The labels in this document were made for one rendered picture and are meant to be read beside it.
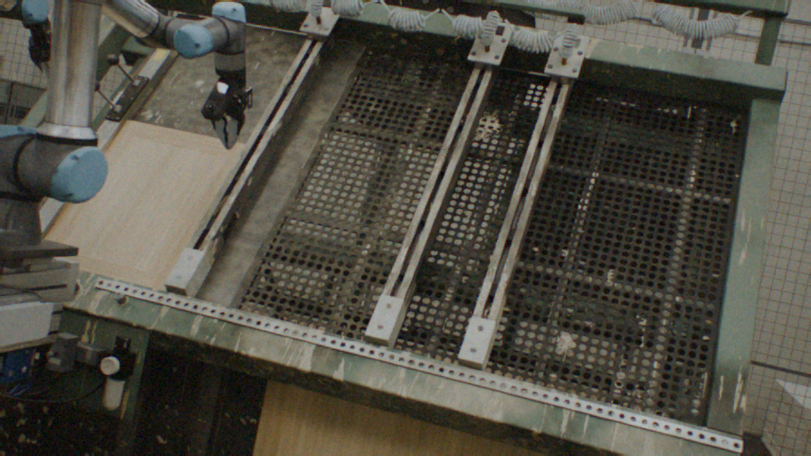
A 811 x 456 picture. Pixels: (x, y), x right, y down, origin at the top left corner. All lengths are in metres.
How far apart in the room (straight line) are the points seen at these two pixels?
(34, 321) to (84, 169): 0.30
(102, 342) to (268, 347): 0.45
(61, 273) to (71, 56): 0.51
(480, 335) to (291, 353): 0.47
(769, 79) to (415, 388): 1.42
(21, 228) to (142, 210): 0.80
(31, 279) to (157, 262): 0.62
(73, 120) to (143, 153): 1.03
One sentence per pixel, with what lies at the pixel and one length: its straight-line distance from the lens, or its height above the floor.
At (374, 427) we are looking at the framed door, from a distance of 2.53.
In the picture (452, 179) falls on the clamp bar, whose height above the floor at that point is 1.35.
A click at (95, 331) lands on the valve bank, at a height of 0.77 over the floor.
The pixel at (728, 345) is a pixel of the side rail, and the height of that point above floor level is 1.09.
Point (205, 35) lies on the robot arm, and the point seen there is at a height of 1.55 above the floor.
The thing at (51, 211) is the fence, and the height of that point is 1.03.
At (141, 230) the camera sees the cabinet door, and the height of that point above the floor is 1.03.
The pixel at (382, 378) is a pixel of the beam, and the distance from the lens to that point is 2.25.
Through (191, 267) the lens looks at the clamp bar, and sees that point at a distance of 2.51.
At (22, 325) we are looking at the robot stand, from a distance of 1.86.
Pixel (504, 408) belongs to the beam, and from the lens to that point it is 2.21.
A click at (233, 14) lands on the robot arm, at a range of 2.23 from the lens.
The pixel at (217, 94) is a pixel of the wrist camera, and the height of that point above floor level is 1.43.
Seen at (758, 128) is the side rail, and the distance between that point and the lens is 2.85.
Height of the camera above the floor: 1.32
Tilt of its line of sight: 3 degrees down
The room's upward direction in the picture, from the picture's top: 12 degrees clockwise
